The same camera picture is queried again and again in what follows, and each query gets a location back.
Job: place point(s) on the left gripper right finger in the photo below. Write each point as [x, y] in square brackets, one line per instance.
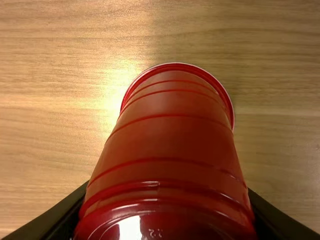
[280, 225]

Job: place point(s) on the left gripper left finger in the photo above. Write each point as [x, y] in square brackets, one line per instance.
[50, 222]

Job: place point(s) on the red cup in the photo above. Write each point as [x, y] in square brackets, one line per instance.
[170, 155]

